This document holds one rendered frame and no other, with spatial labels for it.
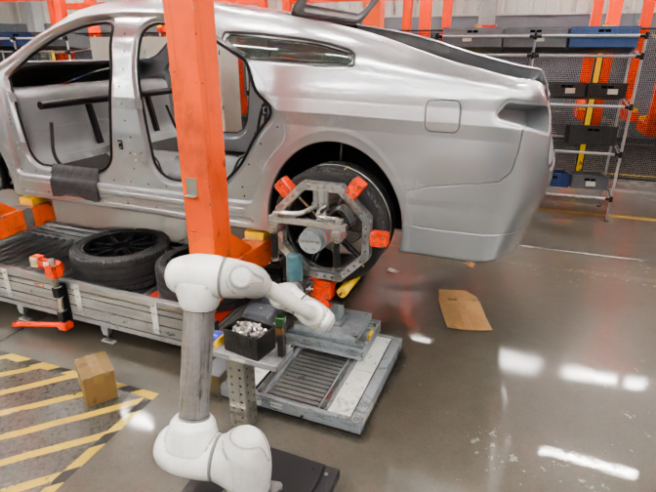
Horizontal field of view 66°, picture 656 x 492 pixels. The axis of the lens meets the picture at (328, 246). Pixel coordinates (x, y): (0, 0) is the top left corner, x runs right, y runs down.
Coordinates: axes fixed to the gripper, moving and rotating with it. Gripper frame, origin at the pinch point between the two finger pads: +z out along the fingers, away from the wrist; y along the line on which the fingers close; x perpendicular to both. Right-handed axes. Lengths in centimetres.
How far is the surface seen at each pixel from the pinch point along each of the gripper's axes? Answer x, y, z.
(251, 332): 21.7, 18.3, -24.0
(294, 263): -5.5, 15.1, 18.4
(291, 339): 46, 24, 48
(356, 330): 35, -15, 52
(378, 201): -42, -24, 31
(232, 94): -163, 270, 423
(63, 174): -40, 204, 56
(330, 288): 8.5, -1.9, 32.9
